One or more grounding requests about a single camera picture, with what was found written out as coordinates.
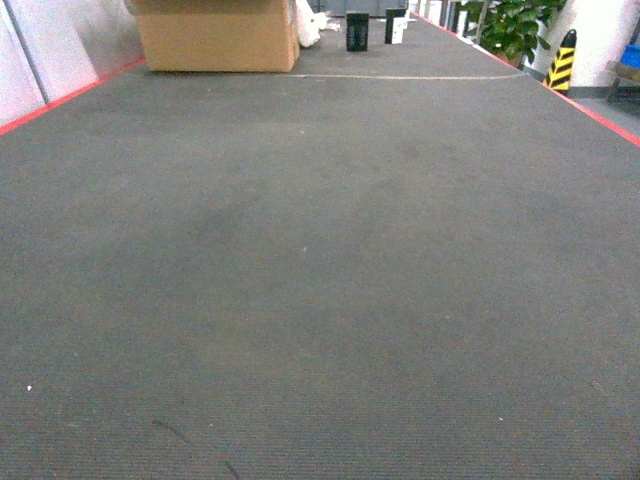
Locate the large open cardboard box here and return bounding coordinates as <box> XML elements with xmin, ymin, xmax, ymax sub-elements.
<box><xmin>131</xmin><ymin>0</ymin><xmax>299</xmax><ymax>73</ymax></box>

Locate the potted green plant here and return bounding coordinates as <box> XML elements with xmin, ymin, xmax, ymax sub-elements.
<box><xmin>460</xmin><ymin>0</ymin><xmax>566</xmax><ymax>66</ymax></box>

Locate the yellow black traffic cone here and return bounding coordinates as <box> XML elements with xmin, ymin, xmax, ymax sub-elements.
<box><xmin>543</xmin><ymin>29</ymin><xmax>577</xmax><ymax>96</ymax></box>

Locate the black and white box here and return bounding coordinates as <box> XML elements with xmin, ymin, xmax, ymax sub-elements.
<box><xmin>385</xmin><ymin>8</ymin><xmax>407</xmax><ymax>45</ymax></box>

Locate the black ribbed box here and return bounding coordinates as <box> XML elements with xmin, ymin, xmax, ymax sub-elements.
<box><xmin>346</xmin><ymin>11</ymin><xmax>369</xmax><ymax>52</ymax></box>

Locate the blue shelf bin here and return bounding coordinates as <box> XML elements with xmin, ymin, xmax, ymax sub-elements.
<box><xmin>620</xmin><ymin>44</ymin><xmax>640</xmax><ymax>69</ymax></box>

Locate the white foam roll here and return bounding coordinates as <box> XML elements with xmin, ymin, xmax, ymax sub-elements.
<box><xmin>295</xmin><ymin>0</ymin><xmax>330</xmax><ymax>48</ymax></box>

